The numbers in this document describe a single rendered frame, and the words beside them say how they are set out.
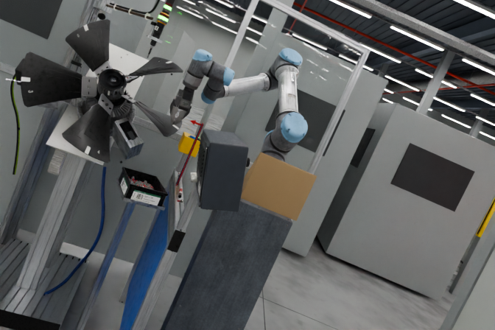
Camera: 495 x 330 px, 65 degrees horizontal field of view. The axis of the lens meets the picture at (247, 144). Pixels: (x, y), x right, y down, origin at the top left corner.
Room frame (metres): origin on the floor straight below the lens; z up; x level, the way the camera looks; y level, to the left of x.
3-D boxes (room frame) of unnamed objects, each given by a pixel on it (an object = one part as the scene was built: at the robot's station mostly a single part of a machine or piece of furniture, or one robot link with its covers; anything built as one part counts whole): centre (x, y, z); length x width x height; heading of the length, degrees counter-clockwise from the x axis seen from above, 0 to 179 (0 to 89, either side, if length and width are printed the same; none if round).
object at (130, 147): (1.80, 0.53, 0.98); 0.20 x 0.16 x 0.20; 14
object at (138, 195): (1.64, 0.35, 0.85); 0.22 x 0.17 x 0.07; 30
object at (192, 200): (1.33, 0.10, 0.96); 0.03 x 0.03 x 0.20; 14
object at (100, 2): (2.17, 1.05, 1.55); 0.10 x 0.07 x 0.08; 49
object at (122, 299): (2.17, 0.31, 0.39); 0.04 x 0.04 x 0.78; 14
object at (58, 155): (2.03, 0.87, 0.73); 0.15 x 0.09 x 0.22; 14
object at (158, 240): (1.75, 0.20, 0.45); 0.82 x 0.01 x 0.66; 14
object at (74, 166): (1.83, 0.73, 0.46); 0.09 x 0.04 x 0.91; 104
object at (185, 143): (2.13, 0.30, 1.02); 0.16 x 0.10 x 0.11; 14
